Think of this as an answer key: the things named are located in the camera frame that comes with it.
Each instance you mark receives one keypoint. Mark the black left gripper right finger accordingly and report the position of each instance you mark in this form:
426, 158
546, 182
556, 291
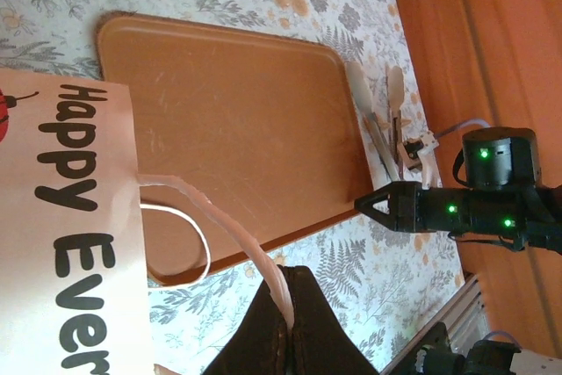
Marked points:
320, 340

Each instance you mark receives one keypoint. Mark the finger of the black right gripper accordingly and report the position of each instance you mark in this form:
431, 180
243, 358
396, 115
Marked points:
404, 217

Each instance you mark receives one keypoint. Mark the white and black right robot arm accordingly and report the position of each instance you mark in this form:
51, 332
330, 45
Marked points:
443, 353

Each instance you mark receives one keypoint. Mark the floral patterned tablecloth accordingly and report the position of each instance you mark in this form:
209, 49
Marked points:
342, 261

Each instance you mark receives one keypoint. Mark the white and red paper bag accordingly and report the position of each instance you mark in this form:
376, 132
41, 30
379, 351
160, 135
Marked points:
118, 173

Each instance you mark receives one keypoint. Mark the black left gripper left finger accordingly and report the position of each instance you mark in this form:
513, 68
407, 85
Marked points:
263, 340

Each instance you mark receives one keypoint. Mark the metal tongs with cream tips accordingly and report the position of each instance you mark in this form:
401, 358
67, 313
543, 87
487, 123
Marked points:
362, 89

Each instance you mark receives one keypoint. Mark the brown rectangular tray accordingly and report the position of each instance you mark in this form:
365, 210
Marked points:
241, 129

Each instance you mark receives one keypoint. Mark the aluminium mounting rail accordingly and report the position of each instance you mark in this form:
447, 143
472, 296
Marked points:
456, 309

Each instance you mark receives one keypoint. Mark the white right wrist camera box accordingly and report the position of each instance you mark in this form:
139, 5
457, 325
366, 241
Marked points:
421, 146

